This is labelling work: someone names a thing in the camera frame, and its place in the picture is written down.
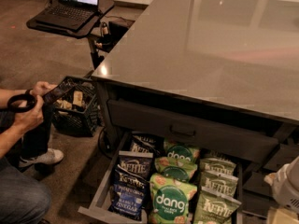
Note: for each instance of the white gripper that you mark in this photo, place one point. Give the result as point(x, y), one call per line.
point(284, 187)

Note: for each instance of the green jalapeno Kettle chip bag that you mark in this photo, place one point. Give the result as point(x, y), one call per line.
point(214, 207)

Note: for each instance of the person's forearm with wristband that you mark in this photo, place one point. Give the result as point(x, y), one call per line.
point(5, 95)

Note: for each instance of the person's other forearm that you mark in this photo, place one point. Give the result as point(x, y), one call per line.
point(9, 138)

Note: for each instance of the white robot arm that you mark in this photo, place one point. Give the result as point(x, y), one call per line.
point(285, 190)

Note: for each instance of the green Kettle bag middle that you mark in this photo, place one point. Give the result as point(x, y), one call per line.
point(225, 184)

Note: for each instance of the middle green Dang bag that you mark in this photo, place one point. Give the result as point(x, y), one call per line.
point(179, 169)

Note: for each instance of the green dang bag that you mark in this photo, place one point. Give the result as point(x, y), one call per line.
point(179, 150)
point(179, 169)
point(170, 200)

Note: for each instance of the front green Dang bag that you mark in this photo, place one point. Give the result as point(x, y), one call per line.
point(170, 200)

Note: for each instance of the rear green Dang bag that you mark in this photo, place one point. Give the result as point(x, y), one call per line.
point(179, 150)

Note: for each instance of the blue kettle bag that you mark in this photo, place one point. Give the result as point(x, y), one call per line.
point(128, 179)
point(137, 163)
point(146, 143)
point(128, 200)

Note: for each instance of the front blue Kettle bag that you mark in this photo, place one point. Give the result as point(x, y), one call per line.
point(128, 200)

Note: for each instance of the grey counter cabinet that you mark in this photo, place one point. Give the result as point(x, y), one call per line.
point(235, 62)

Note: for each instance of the rear blue Kettle bag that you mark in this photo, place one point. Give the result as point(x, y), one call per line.
point(146, 143)

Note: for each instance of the open grey middle drawer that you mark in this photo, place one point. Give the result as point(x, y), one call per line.
point(102, 198)

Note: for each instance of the closed grey top drawer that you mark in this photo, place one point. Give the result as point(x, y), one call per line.
point(226, 139)

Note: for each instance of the person's phone-holding hand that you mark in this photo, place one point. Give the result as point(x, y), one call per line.
point(41, 88)

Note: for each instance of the person's other hand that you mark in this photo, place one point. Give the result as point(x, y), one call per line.
point(27, 121)

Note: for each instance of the right side grey drawers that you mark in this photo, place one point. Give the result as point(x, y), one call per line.
point(259, 191)

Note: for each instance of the black plastic crate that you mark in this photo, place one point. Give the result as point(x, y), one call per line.
point(81, 116)

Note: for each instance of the white sneaker upper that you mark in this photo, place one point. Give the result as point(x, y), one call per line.
point(52, 156)

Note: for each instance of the person's jeans legs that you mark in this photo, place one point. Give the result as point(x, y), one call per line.
point(24, 200)

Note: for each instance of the black laptop stand table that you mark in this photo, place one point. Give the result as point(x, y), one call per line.
point(85, 31)

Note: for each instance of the black wristband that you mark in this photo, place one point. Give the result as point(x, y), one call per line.
point(28, 91)

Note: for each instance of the black laptop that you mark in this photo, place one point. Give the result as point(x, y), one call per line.
point(69, 14)

